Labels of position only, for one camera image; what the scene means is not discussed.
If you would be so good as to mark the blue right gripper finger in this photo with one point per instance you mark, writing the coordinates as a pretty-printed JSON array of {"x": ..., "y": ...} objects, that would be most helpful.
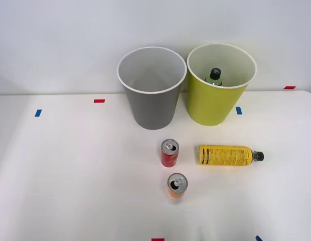
[{"x": 259, "y": 239}]

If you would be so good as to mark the green plastic bottle black cap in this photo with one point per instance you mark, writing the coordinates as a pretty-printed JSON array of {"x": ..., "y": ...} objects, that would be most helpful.
[{"x": 215, "y": 74}]

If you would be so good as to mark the yellow plastic bottle black cap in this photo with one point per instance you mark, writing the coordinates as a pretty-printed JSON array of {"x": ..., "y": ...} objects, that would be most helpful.
[{"x": 224, "y": 155}]

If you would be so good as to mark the orange drink can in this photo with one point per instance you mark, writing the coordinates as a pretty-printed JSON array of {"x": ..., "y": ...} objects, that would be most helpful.
[{"x": 176, "y": 194}]

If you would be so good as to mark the red drink can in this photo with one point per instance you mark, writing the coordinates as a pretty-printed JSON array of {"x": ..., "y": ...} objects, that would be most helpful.
[{"x": 168, "y": 158}]

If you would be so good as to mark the yellow-green plastic waste bin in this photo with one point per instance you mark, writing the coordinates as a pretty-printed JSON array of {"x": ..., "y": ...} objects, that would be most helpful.
[{"x": 210, "y": 103}]

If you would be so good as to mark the grey plastic waste bin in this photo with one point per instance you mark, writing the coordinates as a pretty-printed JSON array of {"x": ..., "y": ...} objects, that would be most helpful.
[{"x": 153, "y": 110}]

